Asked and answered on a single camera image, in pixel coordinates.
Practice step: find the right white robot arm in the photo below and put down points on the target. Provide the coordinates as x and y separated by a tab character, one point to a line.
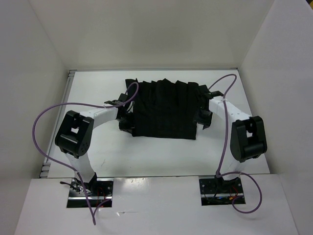
246	138

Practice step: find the metal base plate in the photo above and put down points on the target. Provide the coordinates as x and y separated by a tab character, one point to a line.
100	197
217	191

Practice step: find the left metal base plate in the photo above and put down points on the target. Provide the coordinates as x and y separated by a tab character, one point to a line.
100	197

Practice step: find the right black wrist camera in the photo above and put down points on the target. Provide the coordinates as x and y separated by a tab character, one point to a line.
211	95

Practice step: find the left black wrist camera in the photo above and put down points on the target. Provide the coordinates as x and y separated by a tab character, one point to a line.
123	98

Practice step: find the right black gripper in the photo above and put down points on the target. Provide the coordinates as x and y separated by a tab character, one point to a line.
206	122

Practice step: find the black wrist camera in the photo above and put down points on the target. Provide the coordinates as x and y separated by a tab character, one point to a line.
211	95
123	98

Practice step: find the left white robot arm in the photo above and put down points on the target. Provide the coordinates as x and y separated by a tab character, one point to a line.
75	133

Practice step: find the black pleated skirt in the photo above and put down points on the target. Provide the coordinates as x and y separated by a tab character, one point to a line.
163	109

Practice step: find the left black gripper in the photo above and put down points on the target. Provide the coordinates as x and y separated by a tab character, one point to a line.
127	127

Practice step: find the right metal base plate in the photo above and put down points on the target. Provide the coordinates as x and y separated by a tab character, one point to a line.
217	191

